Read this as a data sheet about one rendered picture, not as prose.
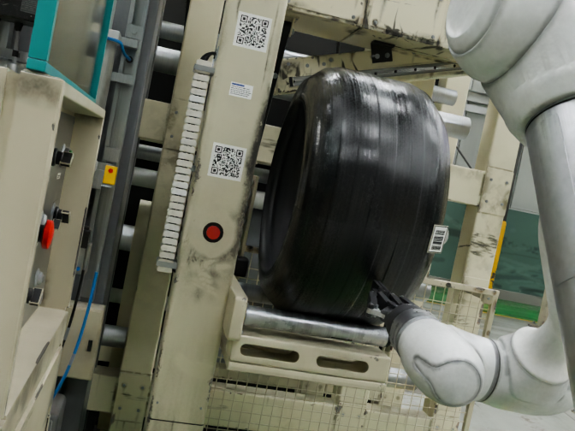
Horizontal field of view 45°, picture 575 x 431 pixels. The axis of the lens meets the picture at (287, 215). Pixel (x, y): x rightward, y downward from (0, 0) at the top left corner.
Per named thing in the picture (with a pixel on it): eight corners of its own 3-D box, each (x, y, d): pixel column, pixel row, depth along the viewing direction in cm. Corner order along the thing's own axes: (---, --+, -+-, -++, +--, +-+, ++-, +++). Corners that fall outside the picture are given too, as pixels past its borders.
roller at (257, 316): (238, 310, 155) (236, 327, 152) (242, 299, 151) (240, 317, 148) (384, 333, 161) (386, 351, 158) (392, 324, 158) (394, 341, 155)
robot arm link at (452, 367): (384, 366, 115) (455, 382, 117) (416, 413, 100) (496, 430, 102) (406, 306, 113) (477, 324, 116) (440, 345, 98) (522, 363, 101)
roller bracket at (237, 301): (227, 341, 146) (235, 295, 145) (212, 301, 185) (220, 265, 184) (242, 343, 146) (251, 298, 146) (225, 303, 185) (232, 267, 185)
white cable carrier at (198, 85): (156, 270, 154) (197, 58, 151) (156, 267, 159) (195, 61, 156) (175, 274, 155) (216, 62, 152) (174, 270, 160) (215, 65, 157)
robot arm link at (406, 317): (405, 313, 113) (394, 301, 119) (391, 364, 115) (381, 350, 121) (456, 321, 115) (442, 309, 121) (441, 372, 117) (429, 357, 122)
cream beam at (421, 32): (278, 7, 178) (290, -51, 177) (264, 25, 202) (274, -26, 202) (493, 61, 190) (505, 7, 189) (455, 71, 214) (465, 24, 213)
